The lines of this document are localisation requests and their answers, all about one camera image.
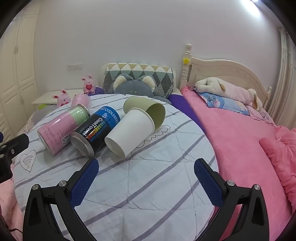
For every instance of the pink bunny plush with heart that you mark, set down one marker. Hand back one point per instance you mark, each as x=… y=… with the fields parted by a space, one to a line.
x=88 y=86

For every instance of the white plush dog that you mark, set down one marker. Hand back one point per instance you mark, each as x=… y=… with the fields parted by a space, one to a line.
x=215 y=84

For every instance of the grey bear plush pillow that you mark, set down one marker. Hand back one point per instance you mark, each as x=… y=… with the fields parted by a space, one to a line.
x=136 y=88

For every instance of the pink and green can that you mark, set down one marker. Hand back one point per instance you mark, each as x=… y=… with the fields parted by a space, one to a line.
x=57 y=127

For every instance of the crumpled pink fleece blanket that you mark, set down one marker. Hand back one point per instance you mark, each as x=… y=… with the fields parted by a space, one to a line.
x=282 y=157

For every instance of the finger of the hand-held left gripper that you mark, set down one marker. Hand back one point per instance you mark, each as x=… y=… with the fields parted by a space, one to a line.
x=16 y=143

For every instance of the white paper cup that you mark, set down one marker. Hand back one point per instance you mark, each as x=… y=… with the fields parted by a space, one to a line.
x=129 y=132

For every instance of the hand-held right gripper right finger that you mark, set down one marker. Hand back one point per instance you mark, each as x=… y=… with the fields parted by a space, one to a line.
x=208 y=184

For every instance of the cream wardrobe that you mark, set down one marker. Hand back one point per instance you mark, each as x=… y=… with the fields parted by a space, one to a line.
x=18 y=69

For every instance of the white nightstand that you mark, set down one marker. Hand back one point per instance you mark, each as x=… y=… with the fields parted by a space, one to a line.
x=46 y=98

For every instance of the wall switch panel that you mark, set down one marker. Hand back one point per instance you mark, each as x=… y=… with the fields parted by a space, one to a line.
x=75 y=67

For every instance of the light pink cloth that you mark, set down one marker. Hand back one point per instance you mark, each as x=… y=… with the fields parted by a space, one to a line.
x=9 y=204

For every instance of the olive green cup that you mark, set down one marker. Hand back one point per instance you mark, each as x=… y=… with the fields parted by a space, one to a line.
x=138 y=103

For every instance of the pink cup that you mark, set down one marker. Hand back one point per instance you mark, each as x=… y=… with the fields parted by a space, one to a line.
x=81 y=100

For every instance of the black and blue can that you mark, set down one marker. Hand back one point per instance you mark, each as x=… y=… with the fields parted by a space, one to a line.
x=97 y=129

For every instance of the grey floral cloth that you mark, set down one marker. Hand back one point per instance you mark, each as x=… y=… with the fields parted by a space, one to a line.
x=32 y=118

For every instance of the small pink bunny plush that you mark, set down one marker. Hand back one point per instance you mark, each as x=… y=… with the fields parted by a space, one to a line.
x=62 y=99

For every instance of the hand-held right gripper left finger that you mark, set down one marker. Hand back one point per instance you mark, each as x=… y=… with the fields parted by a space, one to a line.
x=85 y=184

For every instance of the cream curtain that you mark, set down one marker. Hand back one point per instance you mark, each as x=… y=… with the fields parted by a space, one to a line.
x=286 y=81

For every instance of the triangle patterned cushion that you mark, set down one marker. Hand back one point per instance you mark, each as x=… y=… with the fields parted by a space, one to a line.
x=138 y=69

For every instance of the purple bedsheet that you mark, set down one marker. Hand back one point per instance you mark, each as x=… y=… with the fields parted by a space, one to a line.
x=180 y=102

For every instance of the cream wooden headboard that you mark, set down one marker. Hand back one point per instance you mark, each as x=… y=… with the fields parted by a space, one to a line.
x=231 y=69

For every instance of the blue cartoon pillow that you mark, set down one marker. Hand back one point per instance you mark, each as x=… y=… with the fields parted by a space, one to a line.
x=222 y=102

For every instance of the yellow star ornament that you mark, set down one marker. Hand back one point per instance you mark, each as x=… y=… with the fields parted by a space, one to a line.
x=186 y=60

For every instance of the striped white quilt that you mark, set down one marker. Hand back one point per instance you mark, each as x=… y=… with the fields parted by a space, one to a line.
x=150 y=185

